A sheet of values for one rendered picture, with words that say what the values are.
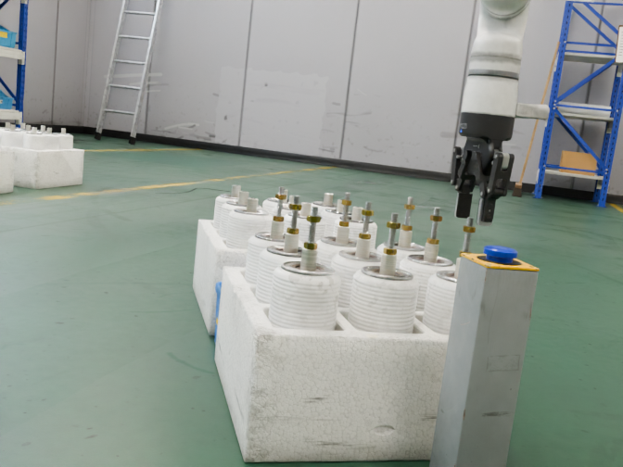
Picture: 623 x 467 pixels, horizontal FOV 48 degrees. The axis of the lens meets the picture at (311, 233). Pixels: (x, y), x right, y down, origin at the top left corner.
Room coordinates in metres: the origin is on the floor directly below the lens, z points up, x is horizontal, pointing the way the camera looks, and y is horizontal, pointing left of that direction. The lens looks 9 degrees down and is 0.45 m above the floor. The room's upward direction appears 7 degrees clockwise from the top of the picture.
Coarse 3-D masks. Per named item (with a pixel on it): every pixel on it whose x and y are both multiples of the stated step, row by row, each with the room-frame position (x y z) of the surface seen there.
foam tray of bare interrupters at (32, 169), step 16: (16, 160) 3.24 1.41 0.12; (32, 160) 3.22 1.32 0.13; (48, 160) 3.30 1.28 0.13; (64, 160) 3.43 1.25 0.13; (80, 160) 3.56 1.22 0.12; (16, 176) 3.24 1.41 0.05; (32, 176) 3.22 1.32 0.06; (48, 176) 3.31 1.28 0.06; (64, 176) 3.44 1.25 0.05; (80, 176) 3.57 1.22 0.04
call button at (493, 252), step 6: (486, 246) 0.84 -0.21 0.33; (492, 246) 0.84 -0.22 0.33; (498, 246) 0.84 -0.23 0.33; (504, 246) 0.85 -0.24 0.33; (486, 252) 0.83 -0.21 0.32; (492, 252) 0.82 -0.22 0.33; (498, 252) 0.82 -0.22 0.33; (504, 252) 0.82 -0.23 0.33; (510, 252) 0.82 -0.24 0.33; (516, 252) 0.83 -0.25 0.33; (486, 258) 0.84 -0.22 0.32; (492, 258) 0.83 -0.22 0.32; (498, 258) 0.82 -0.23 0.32; (504, 258) 0.82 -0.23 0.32; (510, 258) 0.82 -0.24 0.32
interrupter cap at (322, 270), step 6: (282, 264) 0.95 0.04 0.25; (288, 264) 0.96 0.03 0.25; (294, 264) 0.97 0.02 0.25; (318, 264) 0.99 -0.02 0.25; (288, 270) 0.93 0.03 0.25; (294, 270) 0.92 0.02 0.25; (300, 270) 0.93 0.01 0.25; (318, 270) 0.96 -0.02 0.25; (324, 270) 0.95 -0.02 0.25; (330, 270) 0.96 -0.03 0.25
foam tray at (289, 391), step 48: (240, 288) 1.09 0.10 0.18; (240, 336) 0.98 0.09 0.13; (288, 336) 0.87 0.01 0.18; (336, 336) 0.89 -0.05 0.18; (384, 336) 0.91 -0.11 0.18; (432, 336) 0.94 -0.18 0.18; (240, 384) 0.94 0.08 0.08; (288, 384) 0.87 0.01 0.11; (336, 384) 0.89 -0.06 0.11; (384, 384) 0.91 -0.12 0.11; (432, 384) 0.93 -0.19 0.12; (240, 432) 0.91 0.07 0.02; (288, 432) 0.88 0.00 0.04; (336, 432) 0.89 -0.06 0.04; (384, 432) 0.92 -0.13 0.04; (432, 432) 0.93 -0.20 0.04
